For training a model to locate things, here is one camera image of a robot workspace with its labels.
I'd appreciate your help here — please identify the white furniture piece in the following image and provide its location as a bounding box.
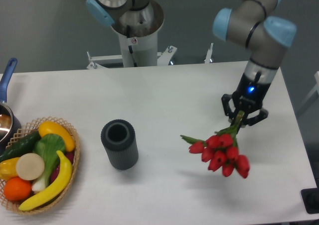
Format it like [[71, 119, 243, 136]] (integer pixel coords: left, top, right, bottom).
[[296, 71, 319, 118]]

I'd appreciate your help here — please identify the red tulip bouquet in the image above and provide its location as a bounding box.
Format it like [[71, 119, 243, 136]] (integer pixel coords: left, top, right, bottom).
[[180, 111, 250, 179]]

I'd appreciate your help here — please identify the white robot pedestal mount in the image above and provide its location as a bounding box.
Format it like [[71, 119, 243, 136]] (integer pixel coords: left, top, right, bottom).
[[87, 32, 177, 70]]

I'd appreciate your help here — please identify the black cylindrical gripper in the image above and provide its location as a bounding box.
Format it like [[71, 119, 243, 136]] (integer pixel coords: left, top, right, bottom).
[[221, 61, 277, 130]]

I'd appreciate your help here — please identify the black device at table edge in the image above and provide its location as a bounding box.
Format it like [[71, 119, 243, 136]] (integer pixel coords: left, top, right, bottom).
[[301, 188, 319, 214]]

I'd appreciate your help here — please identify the yellow bell pepper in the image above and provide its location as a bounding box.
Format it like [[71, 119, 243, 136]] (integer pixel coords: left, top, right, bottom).
[[0, 157, 19, 181]]

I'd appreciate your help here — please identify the dark grey ribbed vase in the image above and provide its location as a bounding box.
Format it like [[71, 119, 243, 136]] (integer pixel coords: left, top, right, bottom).
[[100, 119, 139, 170]]

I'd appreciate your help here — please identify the yellow banana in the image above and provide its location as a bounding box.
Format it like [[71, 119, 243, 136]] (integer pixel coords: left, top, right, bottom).
[[18, 150, 72, 212]]

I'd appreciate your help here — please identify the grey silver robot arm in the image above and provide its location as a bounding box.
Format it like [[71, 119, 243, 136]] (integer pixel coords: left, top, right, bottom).
[[86, 0, 297, 129]]

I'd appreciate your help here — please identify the woven wicker basket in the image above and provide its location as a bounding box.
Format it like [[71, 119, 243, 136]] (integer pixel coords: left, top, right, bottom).
[[0, 116, 80, 215]]

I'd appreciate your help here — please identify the beige round disc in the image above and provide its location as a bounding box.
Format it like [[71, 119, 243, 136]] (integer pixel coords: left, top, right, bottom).
[[15, 153, 45, 181]]

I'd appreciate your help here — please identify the yellow squash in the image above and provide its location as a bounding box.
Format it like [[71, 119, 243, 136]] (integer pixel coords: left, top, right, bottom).
[[38, 121, 75, 152]]

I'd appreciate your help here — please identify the green bok choy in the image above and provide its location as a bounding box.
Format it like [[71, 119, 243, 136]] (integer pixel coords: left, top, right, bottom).
[[32, 133, 66, 193]]

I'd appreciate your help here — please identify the dark green cucumber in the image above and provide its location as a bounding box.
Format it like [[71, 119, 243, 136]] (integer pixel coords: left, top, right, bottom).
[[0, 130, 41, 162]]

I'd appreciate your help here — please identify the orange fruit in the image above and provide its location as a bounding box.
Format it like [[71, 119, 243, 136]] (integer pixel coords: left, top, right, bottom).
[[3, 177, 31, 201]]

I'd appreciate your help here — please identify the dark red vegetable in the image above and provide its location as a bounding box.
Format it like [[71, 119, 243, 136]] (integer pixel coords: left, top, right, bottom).
[[50, 151, 74, 184]]

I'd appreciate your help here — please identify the blue handled saucepan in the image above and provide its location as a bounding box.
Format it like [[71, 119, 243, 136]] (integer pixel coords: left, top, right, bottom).
[[0, 58, 21, 155]]

